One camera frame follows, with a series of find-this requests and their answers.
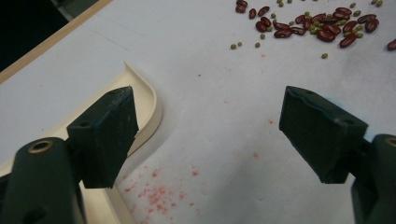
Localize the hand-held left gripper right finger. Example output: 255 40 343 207
278 85 369 185

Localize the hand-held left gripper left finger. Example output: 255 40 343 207
66 86 140 189

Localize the cream plastic dustpan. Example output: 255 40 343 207
0 61 163 224

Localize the pile of red kidney beans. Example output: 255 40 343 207
234 0 396 52

